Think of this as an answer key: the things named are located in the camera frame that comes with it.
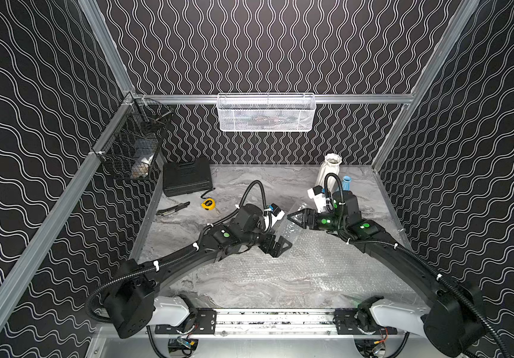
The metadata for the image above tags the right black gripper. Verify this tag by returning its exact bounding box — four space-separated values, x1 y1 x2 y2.
287 207 346 234

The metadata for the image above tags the light blue ribbed vase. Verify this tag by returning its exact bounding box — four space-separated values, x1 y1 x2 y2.
342 175 352 191

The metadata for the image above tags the white ribbed vase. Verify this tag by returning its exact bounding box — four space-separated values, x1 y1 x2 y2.
315 153 342 186

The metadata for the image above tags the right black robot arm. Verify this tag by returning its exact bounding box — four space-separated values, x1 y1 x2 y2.
287 208 511 357

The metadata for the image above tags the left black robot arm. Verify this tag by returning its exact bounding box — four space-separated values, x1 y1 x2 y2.
85 224 293 339

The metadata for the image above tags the yellow tape measure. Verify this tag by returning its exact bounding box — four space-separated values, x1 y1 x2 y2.
201 198 216 210

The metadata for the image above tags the black utility knife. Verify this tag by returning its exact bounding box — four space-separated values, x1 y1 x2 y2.
156 201 190 216

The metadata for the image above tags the white mesh basket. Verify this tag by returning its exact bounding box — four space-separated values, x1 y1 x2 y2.
216 92 317 132

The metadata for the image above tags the black plastic tool case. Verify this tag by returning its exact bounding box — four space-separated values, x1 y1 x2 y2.
162 157 213 197

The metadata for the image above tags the wrapped item in black basket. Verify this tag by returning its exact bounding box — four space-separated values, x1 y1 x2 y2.
130 137 158 179

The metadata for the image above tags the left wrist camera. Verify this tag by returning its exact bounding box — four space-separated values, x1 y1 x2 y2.
236 202 285 234

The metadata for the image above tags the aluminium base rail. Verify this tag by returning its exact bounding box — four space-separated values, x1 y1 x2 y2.
97 307 457 339

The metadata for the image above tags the black wire basket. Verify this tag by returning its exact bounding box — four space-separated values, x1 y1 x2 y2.
93 95 176 182

